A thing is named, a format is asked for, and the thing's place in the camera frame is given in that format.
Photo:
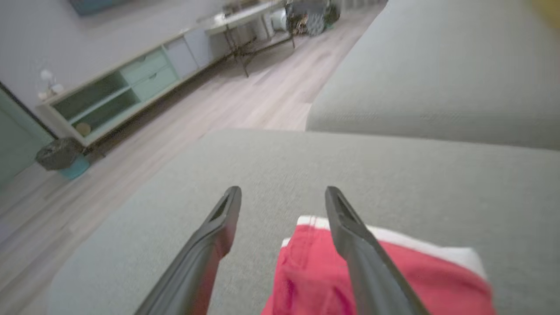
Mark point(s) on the wall television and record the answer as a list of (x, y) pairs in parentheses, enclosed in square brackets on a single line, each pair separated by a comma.
[(96, 5)]

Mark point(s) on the small white ornament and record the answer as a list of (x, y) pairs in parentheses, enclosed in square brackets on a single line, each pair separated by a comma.
[(46, 75)]

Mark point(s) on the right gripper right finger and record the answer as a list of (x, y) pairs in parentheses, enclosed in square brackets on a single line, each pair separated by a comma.
[(372, 275)]

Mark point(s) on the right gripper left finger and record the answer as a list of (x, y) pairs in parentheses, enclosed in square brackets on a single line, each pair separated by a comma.
[(197, 271)]

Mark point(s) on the teal door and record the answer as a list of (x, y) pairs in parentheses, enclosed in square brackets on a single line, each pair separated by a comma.
[(17, 140)]

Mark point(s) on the white round stool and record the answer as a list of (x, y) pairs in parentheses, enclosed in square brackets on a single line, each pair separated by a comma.
[(279, 19)]

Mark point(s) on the teal bin with black bag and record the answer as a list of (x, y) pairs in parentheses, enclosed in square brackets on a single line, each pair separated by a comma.
[(61, 153)]

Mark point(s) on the grey wheeled toy vehicle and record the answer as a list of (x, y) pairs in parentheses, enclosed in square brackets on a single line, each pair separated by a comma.
[(315, 22)]

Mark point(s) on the red jersey with black lettering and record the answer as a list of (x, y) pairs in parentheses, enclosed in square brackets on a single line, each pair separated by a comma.
[(315, 280)]

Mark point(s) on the long grey teal cabinet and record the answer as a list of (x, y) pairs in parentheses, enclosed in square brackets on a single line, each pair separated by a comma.
[(153, 74)]

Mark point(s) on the round white coffee table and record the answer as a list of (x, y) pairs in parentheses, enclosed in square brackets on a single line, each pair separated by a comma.
[(236, 17)]

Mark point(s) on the large grey sofa seat cushion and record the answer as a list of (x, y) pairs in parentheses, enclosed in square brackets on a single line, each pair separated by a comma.
[(175, 183)]

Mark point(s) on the round tan plate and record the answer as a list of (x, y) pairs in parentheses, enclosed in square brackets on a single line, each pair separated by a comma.
[(83, 129)]

